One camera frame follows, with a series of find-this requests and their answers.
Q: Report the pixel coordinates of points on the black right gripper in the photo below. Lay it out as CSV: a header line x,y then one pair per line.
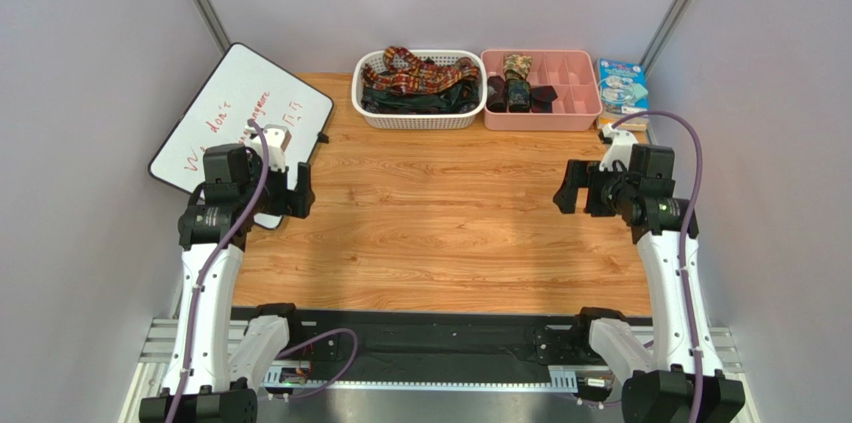
x,y
589,187

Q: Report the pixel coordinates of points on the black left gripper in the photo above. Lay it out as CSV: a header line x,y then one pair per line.
x,y
292,192

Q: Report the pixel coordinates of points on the multicoloured checked patterned tie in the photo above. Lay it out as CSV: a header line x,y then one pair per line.
x,y
402,72

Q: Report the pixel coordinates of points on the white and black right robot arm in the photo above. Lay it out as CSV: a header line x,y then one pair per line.
x,y
680,378

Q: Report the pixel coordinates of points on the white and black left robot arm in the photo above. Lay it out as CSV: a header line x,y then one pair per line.
x,y
205,381

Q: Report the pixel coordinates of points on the dark green ties pile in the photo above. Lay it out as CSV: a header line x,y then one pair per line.
x,y
462,98

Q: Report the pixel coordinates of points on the yellow book under box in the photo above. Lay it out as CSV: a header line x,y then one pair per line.
x,y
633,125

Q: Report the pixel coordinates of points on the rolled dark red tie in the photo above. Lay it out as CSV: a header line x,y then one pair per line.
x,y
542,98

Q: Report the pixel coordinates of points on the blue packaged box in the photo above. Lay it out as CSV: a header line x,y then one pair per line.
x,y
622,87

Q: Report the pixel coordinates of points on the rolled dark green tie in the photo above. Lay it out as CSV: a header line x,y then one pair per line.
x,y
518,96

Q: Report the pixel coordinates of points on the pink divided organiser tray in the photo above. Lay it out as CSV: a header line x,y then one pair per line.
x,y
568,74

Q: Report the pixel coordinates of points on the white perforated plastic basket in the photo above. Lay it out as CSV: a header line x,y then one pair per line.
x,y
418,122

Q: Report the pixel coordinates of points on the rolled dark maroon tie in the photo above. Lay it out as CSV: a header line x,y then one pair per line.
x,y
496,99

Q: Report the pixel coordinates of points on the rolled floral beige tie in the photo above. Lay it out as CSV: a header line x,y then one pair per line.
x,y
517,66

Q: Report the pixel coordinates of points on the whiteboard with red writing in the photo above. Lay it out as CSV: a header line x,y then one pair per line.
x,y
243,86

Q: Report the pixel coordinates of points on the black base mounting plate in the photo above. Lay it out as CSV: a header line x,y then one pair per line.
x,y
411,347

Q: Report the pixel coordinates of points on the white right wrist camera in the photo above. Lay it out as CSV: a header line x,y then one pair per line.
x,y
619,145

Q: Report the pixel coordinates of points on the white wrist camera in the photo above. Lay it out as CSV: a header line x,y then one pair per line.
x,y
619,145
277,139

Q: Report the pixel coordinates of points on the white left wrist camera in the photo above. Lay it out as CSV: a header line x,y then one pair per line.
x,y
277,139

